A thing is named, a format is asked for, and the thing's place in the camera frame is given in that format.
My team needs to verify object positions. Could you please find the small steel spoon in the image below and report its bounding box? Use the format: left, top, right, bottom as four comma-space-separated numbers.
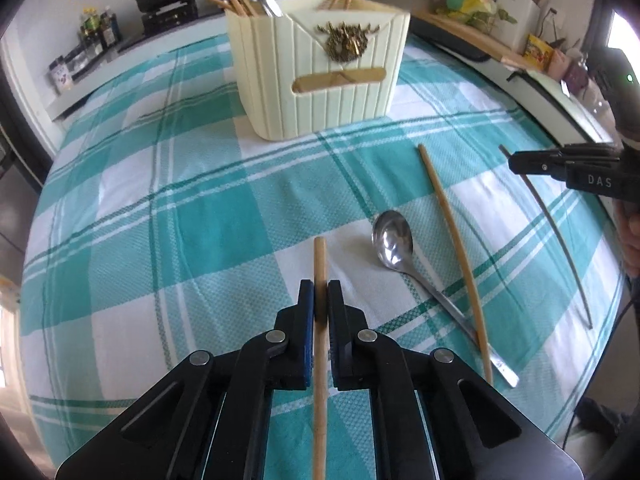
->
370, 209, 522, 390

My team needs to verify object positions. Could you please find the large steel spoon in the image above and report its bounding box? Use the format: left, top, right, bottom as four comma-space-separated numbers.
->
258, 0, 284, 18

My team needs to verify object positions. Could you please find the person's right hand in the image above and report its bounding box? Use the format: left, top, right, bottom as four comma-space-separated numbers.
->
614, 200, 640, 278

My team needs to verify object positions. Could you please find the yellow snack packet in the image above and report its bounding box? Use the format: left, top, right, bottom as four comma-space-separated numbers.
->
523, 34, 554, 72

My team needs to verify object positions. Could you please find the teal white checked tablecloth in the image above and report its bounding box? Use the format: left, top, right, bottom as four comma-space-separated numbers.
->
21, 35, 625, 464

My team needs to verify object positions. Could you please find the wooden cutting board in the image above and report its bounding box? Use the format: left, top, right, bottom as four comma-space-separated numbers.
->
411, 9, 541, 72

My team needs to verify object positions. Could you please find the white knife block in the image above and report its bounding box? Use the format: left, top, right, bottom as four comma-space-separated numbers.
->
491, 0, 540, 54

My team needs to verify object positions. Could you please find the bag of vegetables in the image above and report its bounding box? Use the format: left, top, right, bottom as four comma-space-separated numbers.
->
433, 0, 518, 34

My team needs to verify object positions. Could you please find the cream ribbed utensil holder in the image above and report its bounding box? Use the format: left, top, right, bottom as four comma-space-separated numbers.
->
226, 0, 410, 142

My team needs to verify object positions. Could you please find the black gas stove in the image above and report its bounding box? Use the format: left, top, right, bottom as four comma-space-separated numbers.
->
117, 0, 224, 53

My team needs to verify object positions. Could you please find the spice jar rack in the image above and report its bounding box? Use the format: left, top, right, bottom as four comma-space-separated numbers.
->
49, 44, 104, 94

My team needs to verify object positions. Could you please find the sauce bottles cluster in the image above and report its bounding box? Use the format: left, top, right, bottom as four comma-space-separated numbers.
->
80, 6, 122, 51

